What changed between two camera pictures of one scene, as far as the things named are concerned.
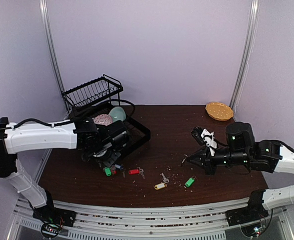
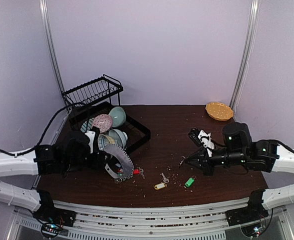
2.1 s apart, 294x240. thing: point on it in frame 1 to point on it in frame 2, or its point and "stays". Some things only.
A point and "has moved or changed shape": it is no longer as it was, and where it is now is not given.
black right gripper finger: (196, 159) stays
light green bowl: (118, 113) stays
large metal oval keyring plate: (100, 155) has moved or changed shape
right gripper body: (209, 161) stays
